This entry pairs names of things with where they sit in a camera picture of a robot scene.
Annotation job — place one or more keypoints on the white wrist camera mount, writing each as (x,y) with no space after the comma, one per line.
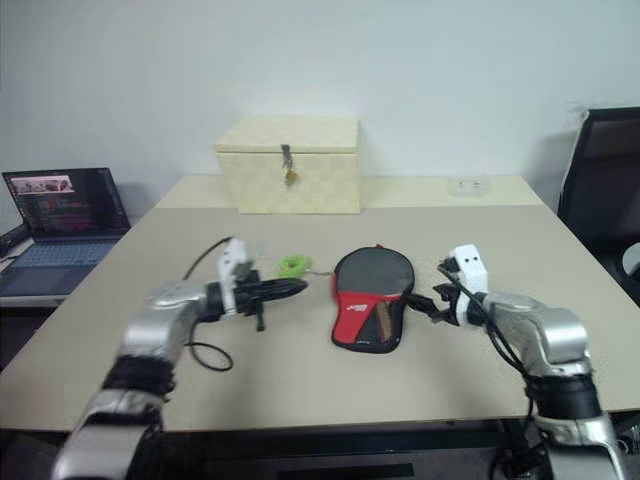
(471,270)
(232,262)

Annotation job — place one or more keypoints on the open laptop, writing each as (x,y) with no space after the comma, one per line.
(65,210)

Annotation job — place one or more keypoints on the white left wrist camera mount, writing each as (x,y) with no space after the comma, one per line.
(232,262)

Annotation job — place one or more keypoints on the table tennis paddle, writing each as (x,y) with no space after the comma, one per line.
(375,272)

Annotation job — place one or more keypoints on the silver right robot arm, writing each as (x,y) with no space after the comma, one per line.
(550,330)

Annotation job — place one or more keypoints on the metal box latch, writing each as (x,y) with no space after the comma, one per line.
(286,155)

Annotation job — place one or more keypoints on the black office chair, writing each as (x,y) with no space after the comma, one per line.
(600,175)

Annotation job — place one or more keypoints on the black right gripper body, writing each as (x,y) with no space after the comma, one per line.
(447,299)

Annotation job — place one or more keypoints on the cream lidded storage box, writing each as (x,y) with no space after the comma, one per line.
(300,185)

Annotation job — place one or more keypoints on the red black paddle case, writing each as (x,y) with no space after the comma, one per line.
(350,315)

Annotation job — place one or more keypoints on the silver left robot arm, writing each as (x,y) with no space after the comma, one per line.
(150,330)

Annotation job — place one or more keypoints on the brass padlock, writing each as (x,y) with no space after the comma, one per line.
(291,177)

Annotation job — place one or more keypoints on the black box device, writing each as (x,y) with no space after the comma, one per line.
(11,240)

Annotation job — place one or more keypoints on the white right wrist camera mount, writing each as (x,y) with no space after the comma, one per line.
(471,270)

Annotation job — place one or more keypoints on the white power socket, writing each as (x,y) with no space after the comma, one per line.
(470,186)

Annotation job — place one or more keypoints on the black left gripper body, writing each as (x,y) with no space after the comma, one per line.
(247,296)

